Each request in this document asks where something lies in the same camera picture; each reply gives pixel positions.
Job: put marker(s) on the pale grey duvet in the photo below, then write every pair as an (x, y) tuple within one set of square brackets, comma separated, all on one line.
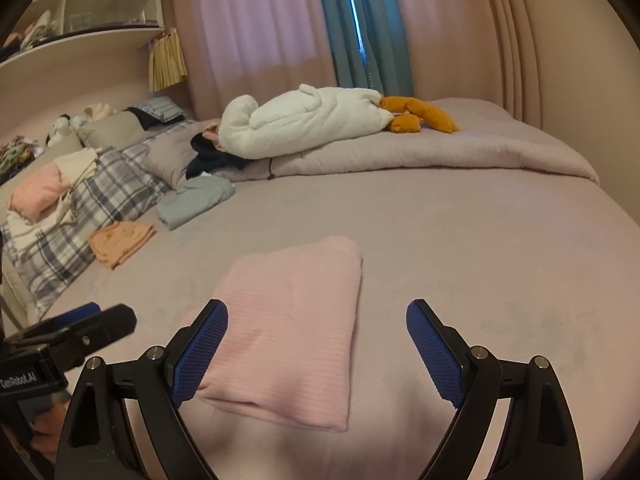
[(475, 155)]

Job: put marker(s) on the pink ribbed sweater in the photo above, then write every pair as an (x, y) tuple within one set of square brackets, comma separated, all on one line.
[(285, 320)]

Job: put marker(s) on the black cloth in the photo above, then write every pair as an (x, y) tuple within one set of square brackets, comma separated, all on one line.
[(142, 119)]

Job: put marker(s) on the person's left hand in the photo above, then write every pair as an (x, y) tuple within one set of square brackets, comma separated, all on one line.
[(47, 422)]

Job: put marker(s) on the teal curtain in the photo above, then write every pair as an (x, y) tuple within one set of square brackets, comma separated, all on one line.
[(380, 35)]

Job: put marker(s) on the yellow pleated skirt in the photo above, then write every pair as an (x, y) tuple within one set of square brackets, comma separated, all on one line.
[(167, 60)]

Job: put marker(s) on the white wall shelf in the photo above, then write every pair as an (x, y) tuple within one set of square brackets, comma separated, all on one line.
[(100, 42)]

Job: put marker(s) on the pink curtain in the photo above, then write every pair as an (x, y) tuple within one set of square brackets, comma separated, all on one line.
[(250, 35), (450, 20)]

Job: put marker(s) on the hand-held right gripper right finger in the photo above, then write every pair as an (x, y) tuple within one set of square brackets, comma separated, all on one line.
[(435, 355)]

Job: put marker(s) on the white goose plush toy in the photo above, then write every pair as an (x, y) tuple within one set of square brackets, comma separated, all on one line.
[(310, 120)]

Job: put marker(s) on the folded pink garment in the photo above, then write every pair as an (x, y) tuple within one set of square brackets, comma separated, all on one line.
[(35, 190)]

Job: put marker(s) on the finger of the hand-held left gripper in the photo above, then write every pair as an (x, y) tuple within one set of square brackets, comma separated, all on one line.
[(80, 314), (110, 325)]

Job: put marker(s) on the plaid pillow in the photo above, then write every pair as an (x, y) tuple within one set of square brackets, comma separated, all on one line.
[(115, 180)]

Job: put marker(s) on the patterned floral cloth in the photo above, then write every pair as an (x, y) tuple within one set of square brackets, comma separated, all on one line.
[(15, 155)]

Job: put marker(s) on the dark navy garment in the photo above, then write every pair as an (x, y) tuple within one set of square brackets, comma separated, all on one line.
[(210, 160)]

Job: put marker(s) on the folded grey garment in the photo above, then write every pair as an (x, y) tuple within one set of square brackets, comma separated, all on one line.
[(192, 202)]

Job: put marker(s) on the cream white garment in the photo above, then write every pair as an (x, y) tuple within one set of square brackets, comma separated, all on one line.
[(80, 162)]

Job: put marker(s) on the striped pillow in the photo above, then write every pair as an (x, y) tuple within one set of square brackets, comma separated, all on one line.
[(165, 108)]

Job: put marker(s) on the bed with pink sheet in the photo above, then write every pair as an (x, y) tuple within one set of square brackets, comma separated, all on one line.
[(450, 240)]

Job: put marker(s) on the beige pillow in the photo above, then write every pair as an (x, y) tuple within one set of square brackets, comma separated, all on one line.
[(55, 154), (112, 127)]

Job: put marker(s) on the grey pillow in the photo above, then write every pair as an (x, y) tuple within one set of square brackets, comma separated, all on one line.
[(167, 152)]

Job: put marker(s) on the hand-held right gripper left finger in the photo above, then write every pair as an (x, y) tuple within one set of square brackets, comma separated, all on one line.
[(197, 355)]

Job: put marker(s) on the cream plush toy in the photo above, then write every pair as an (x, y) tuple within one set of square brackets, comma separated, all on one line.
[(97, 110)]

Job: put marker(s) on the folded orange garment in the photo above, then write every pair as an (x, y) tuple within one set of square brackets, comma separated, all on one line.
[(122, 242)]

